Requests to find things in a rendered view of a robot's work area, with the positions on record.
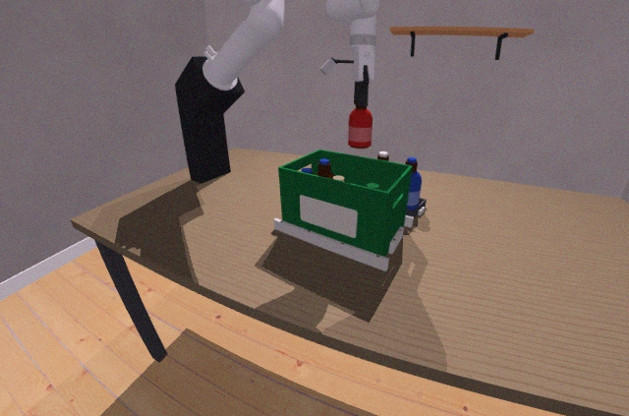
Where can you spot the green crate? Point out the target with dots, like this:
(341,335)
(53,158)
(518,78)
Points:
(349,212)

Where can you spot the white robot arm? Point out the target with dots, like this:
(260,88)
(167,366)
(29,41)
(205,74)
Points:
(263,26)

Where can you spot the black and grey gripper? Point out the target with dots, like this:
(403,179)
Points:
(362,71)

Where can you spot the red bottle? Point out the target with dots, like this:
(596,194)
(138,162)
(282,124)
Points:
(360,128)

